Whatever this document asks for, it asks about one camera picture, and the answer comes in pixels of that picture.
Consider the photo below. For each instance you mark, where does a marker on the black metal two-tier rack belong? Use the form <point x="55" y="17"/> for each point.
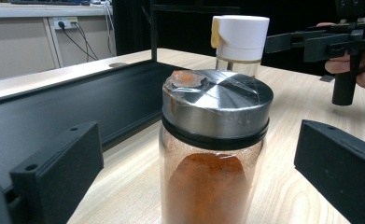
<point x="77" y="96"/>

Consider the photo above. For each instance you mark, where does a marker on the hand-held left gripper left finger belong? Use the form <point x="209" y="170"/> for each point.
<point x="62" y="174"/>

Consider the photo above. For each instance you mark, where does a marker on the black curtain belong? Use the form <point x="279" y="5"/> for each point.
<point x="183" y="28"/>

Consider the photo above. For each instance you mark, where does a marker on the glass bottle with white cap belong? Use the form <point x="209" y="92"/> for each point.
<point x="242" y="37"/>

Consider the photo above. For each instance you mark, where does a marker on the white power strip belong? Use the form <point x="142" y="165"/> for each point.
<point x="66" y="22"/>

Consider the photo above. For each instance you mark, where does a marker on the glass jar with metal lid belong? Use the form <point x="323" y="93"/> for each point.
<point x="216" y="130"/>

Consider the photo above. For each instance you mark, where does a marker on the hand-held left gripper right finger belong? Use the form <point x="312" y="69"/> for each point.
<point x="342" y="168"/>

